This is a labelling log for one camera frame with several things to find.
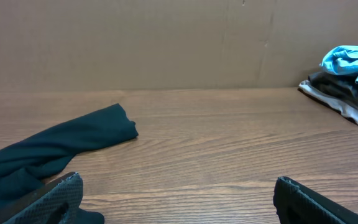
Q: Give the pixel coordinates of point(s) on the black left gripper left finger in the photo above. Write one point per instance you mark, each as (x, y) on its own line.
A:
(54, 203)

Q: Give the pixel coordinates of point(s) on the cardboard back wall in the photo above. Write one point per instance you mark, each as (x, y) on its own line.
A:
(116, 45)

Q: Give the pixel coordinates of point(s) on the black folded garment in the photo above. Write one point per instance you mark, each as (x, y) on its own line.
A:
(343, 87)

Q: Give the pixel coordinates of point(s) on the beige folded garment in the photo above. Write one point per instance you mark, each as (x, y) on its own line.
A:
(346, 110)

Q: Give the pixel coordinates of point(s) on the black t-shirt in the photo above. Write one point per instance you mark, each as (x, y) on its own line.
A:
(25, 164)

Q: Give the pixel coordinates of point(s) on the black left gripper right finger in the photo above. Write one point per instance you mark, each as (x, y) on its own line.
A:
(297, 204)

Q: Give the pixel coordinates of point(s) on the light blue printed t-shirt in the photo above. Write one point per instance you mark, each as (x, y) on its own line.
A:
(341, 60)

